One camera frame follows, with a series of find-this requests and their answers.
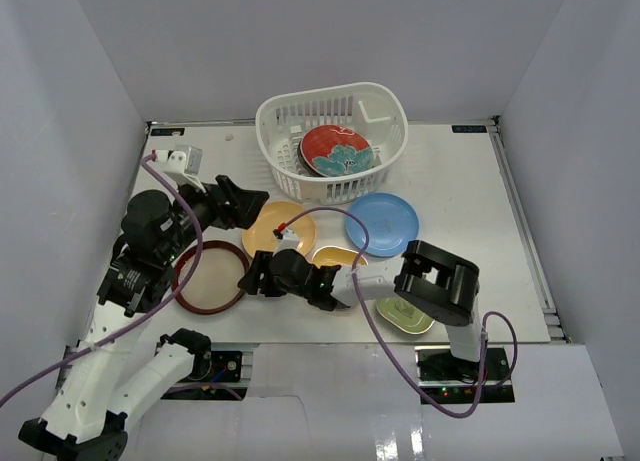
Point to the grey deer plate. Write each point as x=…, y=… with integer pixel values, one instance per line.
x=308, y=169

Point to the round yellow plate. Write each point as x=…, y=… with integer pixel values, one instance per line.
x=260, y=236

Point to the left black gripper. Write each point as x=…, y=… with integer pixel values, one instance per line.
x=226, y=201

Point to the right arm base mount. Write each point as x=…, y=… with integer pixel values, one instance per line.
x=450, y=381

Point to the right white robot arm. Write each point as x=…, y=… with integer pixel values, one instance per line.
x=436, y=282

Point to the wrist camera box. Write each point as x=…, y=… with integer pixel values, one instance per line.
x=287, y=239
x=181, y=164

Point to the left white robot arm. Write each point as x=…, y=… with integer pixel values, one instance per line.
x=91, y=415

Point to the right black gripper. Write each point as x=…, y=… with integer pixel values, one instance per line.
x=262, y=261

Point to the square yellow panda plate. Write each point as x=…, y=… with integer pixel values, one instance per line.
x=333, y=255

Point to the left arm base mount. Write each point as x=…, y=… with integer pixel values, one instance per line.
x=221, y=383

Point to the beige plate brown rim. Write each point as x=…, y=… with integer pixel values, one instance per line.
x=213, y=288

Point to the white plastic dish bin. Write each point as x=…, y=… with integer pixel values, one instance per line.
x=369, y=109

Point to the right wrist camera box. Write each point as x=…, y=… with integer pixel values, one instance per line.
x=287, y=239

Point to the round blue plate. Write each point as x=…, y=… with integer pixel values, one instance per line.
x=392, y=223

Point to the square green panda plate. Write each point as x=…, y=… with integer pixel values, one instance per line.
x=403, y=315

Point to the red teal flower plate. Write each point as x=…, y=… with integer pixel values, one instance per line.
x=335, y=151

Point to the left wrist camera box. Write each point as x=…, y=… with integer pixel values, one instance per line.
x=181, y=164

